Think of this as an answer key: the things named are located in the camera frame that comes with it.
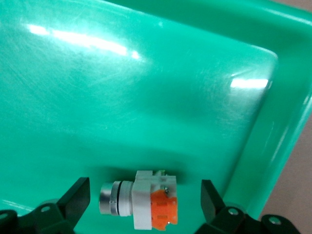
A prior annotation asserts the green plastic tray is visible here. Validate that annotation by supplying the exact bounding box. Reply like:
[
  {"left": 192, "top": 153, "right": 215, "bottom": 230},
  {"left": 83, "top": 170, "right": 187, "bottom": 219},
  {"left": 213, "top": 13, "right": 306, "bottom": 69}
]
[{"left": 0, "top": 0, "right": 312, "bottom": 234}]

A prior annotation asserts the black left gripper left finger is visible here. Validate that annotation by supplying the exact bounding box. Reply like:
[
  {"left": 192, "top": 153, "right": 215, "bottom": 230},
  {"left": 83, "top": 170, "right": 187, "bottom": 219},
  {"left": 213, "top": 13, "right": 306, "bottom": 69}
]
[{"left": 0, "top": 177, "right": 91, "bottom": 234}]

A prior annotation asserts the white button with orange block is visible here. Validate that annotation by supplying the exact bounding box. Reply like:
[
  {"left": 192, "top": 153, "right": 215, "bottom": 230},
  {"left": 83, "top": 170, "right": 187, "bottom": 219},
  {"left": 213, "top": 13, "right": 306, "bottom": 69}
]
[{"left": 98, "top": 170, "right": 178, "bottom": 231}]

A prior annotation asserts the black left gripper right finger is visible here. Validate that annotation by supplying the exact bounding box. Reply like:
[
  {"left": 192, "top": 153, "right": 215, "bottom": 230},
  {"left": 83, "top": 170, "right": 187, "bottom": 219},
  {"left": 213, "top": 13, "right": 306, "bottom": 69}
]
[{"left": 195, "top": 179, "right": 299, "bottom": 234}]

